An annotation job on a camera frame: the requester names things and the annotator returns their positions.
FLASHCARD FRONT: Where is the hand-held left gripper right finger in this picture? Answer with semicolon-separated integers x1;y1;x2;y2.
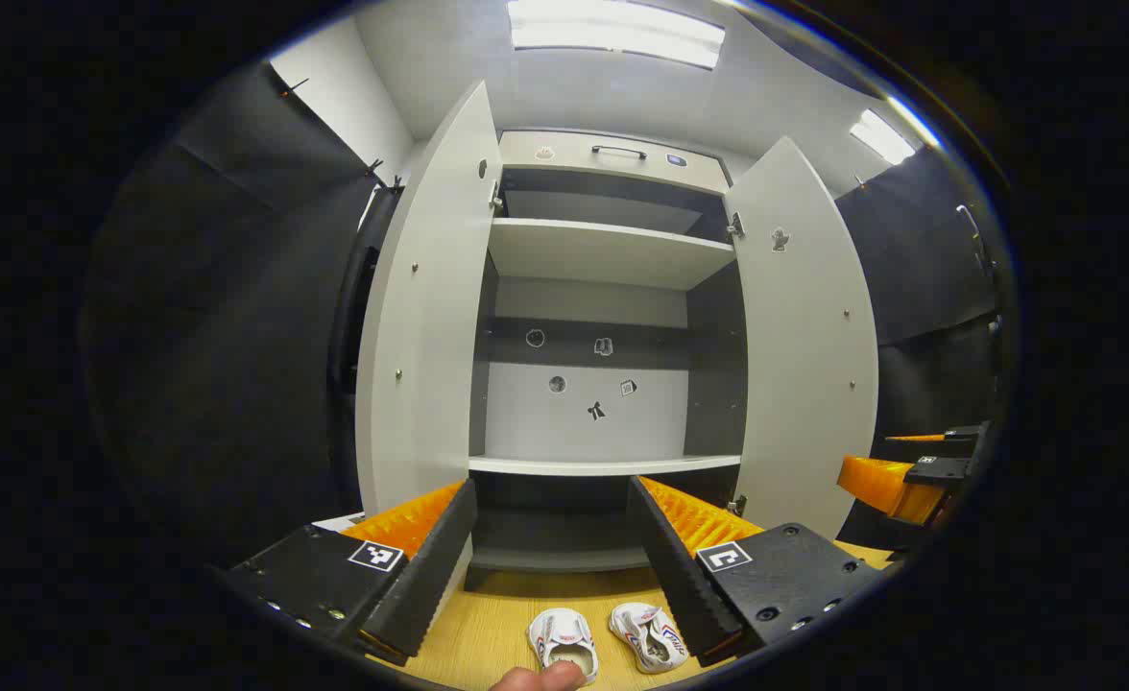
627;475;887;670

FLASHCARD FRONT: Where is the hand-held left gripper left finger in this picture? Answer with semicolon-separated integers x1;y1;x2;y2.
219;477;481;668

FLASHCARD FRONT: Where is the white cabinet door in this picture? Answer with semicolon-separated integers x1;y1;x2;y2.
726;136;880;540
355;80;505;519

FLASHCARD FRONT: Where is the ceiling light panel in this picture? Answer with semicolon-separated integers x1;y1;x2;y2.
507;0;726;70
850;107;917;165

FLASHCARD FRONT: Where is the white shoe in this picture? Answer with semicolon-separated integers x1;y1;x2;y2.
526;608;600;684
609;602;690;675

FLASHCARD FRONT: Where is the black backdrop cloth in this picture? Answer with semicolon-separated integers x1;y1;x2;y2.
84;62;1007;567

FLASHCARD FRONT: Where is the white shoe cabinet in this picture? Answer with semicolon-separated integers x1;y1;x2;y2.
464;130;748;591

